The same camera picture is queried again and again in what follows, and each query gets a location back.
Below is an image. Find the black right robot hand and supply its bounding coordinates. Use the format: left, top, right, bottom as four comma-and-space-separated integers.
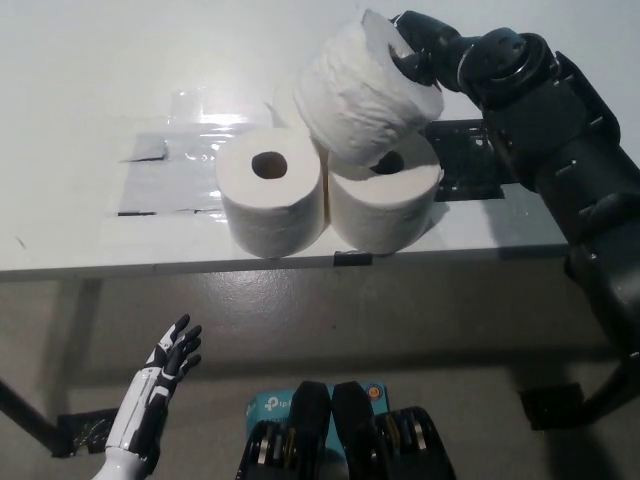
387, 9, 476, 94

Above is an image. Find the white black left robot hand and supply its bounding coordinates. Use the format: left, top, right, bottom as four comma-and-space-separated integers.
107, 313, 204, 461

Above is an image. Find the wrinkled white toilet paper roll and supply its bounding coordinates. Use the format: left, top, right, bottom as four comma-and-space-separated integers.
293, 8, 445, 166

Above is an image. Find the smooth white toilet paper roll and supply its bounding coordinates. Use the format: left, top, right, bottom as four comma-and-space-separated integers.
215, 127, 323, 260
263, 87, 307, 135
327, 133, 445, 255

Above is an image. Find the black floor tape patch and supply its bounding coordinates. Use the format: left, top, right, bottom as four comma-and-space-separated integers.
57, 407, 121, 459
518, 383, 586, 431

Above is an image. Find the grey upright table leg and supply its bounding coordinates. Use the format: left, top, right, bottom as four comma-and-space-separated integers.
72, 278, 105, 381

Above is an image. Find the teal tp-link cardboard box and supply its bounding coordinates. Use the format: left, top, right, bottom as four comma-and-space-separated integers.
244, 382, 389, 451

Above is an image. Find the black square tape patch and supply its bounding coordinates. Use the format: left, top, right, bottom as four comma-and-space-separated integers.
424, 118, 506, 203

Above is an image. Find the black diagonal table leg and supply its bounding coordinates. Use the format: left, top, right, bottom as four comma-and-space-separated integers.
579, 349, 634, 417
0, 377, 57, 446

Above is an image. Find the grey glossy tape patch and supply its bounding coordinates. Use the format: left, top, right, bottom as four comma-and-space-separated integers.
102, 89, 281, 219

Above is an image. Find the small black tape strip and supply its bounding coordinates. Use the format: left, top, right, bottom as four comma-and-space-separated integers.
332, 251, 374, 268

